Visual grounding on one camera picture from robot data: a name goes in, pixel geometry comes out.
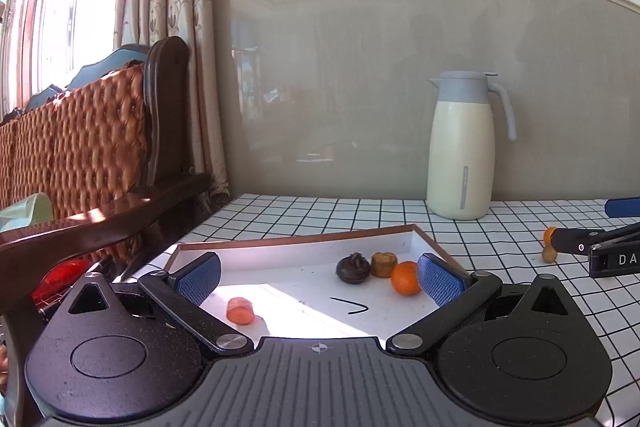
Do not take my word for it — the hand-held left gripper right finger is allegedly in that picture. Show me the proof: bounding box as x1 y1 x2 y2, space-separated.
386 252 583 354

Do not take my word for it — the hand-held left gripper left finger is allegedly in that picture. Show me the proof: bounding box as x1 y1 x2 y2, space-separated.
67 252 253 354

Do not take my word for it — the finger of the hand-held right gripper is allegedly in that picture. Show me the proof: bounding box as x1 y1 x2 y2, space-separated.
604 197 640 218
551 222 640 254

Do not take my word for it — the orange mandarin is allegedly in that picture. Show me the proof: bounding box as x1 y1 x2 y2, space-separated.
390 261 423 297

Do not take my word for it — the bright orange carrot piece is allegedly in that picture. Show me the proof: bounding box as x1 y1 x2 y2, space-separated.
226 297 255 325

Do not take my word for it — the brown round cake piece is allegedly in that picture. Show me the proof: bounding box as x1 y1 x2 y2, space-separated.
371 252 398 279

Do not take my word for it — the dark mangosteen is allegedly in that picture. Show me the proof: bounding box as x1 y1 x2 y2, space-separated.
335 253 371 285

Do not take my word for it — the brown box with white inside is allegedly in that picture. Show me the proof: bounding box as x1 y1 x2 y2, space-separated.
162 224 473 343

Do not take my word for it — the cream thermos jug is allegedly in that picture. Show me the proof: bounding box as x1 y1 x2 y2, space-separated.
426 71 518 221

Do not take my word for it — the red object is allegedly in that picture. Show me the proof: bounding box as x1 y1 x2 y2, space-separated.
32 258 93 303

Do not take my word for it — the dark wooden chair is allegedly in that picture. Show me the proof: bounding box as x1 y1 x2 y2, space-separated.
0 36 213 427

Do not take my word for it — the orange quilted cushion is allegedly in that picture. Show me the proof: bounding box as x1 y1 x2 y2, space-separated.
0 62 151 263

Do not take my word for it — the light green plastic item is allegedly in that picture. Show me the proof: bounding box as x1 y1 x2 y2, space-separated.
0 192 54 233

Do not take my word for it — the blue cloth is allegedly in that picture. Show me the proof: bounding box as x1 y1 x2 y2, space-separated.
25 47 151 110

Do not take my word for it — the window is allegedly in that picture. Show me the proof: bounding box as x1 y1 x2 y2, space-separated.
0 0 126 118

